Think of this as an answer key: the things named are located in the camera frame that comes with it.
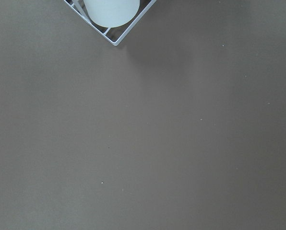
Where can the white cup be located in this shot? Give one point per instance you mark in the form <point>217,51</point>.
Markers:
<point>111,13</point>

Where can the white wire cup rack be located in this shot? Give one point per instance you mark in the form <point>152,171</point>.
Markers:
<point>114,34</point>

